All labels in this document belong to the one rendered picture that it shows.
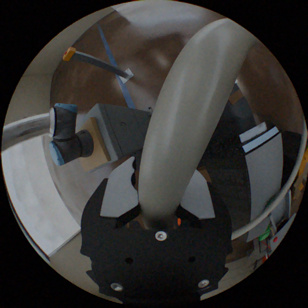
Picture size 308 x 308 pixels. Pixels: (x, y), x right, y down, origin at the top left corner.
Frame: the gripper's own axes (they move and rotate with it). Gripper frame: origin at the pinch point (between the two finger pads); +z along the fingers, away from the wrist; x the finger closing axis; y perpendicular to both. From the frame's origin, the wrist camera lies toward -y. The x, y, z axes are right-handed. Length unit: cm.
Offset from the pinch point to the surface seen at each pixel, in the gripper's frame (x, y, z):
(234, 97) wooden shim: 91, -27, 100
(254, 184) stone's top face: 56, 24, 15
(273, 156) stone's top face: 66, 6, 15
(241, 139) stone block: 44, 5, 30
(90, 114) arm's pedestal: -44, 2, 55
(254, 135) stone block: 52, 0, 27
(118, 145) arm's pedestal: -22, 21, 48
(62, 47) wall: -451, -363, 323
